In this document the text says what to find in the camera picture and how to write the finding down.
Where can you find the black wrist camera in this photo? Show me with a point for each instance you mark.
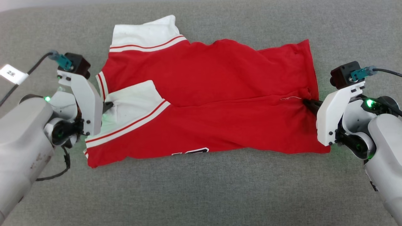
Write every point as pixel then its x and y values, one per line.
pixel 80 64
pixel 342 73

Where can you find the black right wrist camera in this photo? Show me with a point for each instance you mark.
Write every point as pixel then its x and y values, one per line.
pixel 342 73

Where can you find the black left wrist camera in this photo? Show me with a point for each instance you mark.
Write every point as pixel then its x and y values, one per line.
pixel 80 64

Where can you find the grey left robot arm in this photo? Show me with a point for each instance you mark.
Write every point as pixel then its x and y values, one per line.
pixel 22 141

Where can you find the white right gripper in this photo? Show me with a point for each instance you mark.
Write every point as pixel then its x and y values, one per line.
pixel 333 116

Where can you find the red basketball jersey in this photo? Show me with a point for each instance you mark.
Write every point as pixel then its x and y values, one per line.
pixel 220 119

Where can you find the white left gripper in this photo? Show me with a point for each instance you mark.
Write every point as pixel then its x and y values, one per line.
pixel 84 106

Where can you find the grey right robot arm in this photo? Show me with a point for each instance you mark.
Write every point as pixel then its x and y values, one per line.
pixel 386 147

